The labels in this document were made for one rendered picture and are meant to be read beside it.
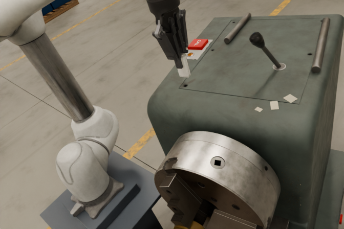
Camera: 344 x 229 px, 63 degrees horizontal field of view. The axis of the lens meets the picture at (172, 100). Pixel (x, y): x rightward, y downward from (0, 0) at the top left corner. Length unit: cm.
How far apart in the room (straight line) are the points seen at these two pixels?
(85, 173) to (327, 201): 100
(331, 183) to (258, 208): 82
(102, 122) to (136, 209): 39
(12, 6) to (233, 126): 63
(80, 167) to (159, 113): 41
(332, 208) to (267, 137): 75
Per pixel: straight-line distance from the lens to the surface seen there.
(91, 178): 115
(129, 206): 127
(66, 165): 112
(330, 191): 145
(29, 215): 269
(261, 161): 71
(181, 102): 81
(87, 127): 120
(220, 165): 66
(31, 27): 104
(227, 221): 73
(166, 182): 70
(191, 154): 68
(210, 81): 85
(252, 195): 67
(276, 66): 85
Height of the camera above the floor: 175
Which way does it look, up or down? 37 degrees down
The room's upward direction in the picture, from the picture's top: 19 degrees counter-clockwise
